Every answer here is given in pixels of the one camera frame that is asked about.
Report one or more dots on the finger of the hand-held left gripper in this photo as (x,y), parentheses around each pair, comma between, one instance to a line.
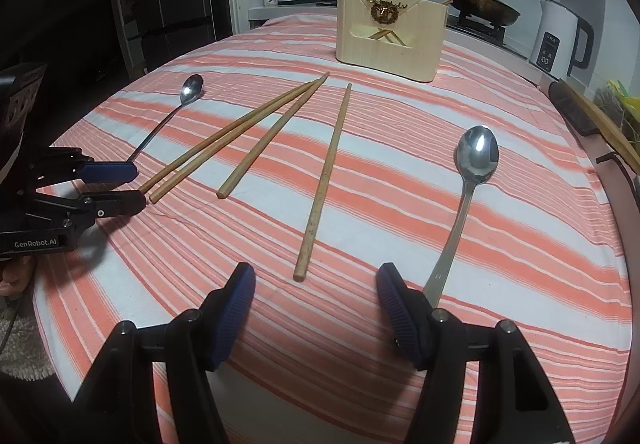
(112,173)
(117,204)

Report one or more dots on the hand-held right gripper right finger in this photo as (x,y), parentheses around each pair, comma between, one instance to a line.
(400,314)

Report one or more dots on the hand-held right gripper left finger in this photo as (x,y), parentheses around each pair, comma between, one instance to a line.
(230,319)

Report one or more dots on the metal spoon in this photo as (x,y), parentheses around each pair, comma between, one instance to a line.
(477,154)
(191,88)

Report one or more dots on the cream utensil holder box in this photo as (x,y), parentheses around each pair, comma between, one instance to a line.
(390,59)

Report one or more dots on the person's left hand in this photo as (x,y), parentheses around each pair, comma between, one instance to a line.
(12,276)

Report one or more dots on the orange striped tablecloth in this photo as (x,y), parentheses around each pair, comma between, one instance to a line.
(350,224)

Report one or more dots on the wooden cutting board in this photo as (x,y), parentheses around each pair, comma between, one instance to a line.
(607,122)

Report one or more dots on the black gas hob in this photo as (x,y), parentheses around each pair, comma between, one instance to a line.
(490,34)

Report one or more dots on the yellow green snack bag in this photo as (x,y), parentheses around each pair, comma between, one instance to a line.
(622,102)

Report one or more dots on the white electric kettle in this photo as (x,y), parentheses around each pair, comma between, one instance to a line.
(552,39)

